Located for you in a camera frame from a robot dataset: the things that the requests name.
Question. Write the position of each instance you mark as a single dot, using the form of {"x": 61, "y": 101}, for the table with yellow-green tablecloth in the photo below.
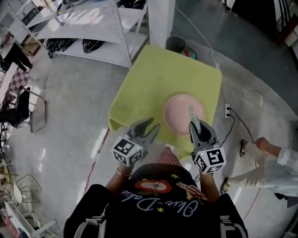
{"x": 163, "y": 74}

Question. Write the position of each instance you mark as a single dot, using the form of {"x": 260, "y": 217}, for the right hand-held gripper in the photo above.
{"x": 210, "y": 159}

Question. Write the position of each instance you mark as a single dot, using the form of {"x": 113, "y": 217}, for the person's left forearm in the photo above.
{"x": 118, "y": 183}

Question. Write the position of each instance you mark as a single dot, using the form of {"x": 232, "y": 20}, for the black bin with rubbish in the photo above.
{"x": 189, "y": 54}

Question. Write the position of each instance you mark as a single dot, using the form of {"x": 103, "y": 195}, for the person's red checkered garment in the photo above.
{"x": 167, "y": 156}

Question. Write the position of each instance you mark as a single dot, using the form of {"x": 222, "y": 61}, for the pink large plate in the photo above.
{"x": 177, "y": 114}

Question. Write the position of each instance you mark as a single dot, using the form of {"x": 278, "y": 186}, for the black helmet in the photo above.
{"x": 54, "y": 46}
{"x": 92, "y": 45}
{"x": 68, "y": 43}

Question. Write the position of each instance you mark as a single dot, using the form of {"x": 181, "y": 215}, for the white metal shelving unit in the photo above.
{"x": 93, "y": 25}

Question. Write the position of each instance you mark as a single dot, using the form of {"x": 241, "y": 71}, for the person's right forearm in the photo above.
{"x": 209, "y": 186}

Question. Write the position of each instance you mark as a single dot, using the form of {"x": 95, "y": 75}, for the black metal-frame chair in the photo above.
{"x": 14, "y": 115}

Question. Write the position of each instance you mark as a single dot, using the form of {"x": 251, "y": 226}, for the black mesh waste bin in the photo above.
{"x": 175, "y": 44}

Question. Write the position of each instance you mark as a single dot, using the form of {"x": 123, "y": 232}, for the person's black printed shirt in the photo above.
{"x": 158, "y": 209}

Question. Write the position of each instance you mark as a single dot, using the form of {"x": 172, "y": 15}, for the table with red checkered cloth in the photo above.
{"x": 16, "y": 79}

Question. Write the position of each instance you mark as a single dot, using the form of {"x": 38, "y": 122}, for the white power strip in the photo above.
{"x": 227, "y": 111}

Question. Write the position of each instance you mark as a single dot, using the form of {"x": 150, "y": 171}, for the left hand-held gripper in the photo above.
{"x": 126, "y": 151}

